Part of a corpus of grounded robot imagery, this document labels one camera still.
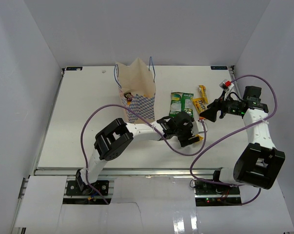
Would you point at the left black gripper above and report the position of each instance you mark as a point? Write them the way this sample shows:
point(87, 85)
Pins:
point(183, 141)

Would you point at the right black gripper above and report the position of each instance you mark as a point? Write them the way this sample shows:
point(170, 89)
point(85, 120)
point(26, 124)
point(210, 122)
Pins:
point(210, 113)

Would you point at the yellow snack bar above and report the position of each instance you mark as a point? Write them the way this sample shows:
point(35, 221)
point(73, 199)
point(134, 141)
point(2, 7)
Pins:
point(197, 138)

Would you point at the yellow m&m packet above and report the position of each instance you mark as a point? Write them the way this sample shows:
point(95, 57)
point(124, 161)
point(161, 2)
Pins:
point(199, 105)

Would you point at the purple m&m packet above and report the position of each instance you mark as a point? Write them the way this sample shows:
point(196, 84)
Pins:
point(128, 96)

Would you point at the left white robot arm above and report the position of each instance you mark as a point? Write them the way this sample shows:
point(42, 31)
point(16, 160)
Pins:
point(112, 141)

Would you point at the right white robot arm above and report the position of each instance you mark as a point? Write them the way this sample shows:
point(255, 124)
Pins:
point(260, 162)

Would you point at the green snack bag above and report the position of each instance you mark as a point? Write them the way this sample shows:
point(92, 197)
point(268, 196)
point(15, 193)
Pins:
point(181, 102)

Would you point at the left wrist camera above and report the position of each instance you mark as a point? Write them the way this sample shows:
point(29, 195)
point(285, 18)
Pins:
point(198, 127)

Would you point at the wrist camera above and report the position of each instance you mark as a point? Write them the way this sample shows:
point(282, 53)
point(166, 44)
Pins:
point(198, 127)
point(226, 85)

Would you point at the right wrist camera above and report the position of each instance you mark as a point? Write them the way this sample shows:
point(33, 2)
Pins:
point(226, 85)

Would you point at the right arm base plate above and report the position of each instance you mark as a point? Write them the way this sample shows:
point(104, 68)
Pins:
point(213, 195)

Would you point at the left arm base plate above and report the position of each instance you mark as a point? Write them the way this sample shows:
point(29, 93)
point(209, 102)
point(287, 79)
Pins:
point(73, 188)

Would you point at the aluminium front rail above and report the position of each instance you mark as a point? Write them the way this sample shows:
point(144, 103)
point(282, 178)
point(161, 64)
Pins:
point(201, 172)

